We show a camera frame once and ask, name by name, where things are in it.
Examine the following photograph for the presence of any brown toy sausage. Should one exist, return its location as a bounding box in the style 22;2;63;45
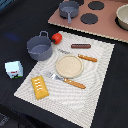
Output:
71;44;91;49

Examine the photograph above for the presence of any red toy pepper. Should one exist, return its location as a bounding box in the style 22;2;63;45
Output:
51;33;62;44

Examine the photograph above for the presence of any yellow toy pastry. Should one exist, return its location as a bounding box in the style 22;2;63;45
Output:
31;76;49;100

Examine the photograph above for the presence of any round beige plate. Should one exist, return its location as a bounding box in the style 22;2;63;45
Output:
56;55;83;78

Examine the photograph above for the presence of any beige woven placemat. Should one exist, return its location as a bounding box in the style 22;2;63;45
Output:
14;31;114;128

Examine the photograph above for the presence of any large grey pot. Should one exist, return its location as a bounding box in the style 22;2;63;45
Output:
27;31;53;61

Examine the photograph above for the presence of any small milk carton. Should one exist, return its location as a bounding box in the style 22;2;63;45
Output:
5;61;23;79

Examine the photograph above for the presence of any small grey saucepan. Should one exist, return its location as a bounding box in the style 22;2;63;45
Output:
59;1;79;22

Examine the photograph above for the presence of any pink toy stove board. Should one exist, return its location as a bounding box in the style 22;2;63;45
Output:
48;0;128;43

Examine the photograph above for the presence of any cream bowl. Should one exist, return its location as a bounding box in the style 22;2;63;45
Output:
116;4;128;30

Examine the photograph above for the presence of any fork with orange handle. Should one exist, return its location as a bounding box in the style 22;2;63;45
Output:
46;72;86;89

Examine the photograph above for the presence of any knife with orange handle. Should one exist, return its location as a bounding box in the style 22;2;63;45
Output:
58;49;98;62

